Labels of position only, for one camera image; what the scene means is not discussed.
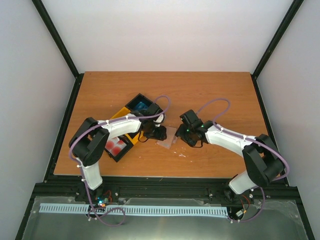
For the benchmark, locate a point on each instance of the pink card holder wallet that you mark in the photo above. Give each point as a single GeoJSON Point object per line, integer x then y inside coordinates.
{"type": "Point", "coordinates": [170, 138]}

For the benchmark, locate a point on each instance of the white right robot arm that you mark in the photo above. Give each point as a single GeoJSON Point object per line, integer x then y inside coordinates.
{"type": "Point", "coordinates": [263, 163]}

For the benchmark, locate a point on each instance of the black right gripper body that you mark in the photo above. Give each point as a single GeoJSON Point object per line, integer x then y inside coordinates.
{"type": "Point", "coordinates": [186, 135]}

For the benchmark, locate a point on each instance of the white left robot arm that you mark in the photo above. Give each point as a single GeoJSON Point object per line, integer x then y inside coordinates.
{"type": "Point", "coordinates": [88, 144]}

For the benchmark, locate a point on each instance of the stack of red cards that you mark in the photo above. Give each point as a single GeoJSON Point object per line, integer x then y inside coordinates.
{"type": "Point", "coordinates": [115, 145]}

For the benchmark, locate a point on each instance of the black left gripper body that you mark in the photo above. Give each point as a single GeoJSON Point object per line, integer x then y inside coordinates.
{"type": "Point", "coordinates": [152, 133]}

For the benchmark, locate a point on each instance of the yellow plastic bin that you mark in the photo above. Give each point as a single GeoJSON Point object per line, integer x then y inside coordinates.
{"type": "Point", "coordinates": [124, 124]}

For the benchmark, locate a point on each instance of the light blue cable duct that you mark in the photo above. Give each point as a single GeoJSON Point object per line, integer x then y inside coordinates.
{"type": "Point", "coordinates": [137, 210]}

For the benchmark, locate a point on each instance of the black bin with red cards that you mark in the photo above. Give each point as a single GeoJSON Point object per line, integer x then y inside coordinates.
{"type": "Point", "coordinates": [124, 151]}

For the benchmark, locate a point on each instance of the black aluminium frame rail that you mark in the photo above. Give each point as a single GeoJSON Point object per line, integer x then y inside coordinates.
{"type": "Point", "coordinates": [64, 186]}

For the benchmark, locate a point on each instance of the stack of blue cards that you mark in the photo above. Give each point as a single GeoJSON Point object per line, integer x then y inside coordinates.
{"type": "Point", "coordinates": [140, 106]}

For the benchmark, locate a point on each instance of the black bin with blue cards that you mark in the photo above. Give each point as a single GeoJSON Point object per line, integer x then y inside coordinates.
{"type": "Point", "coordinates": [152, 110]}

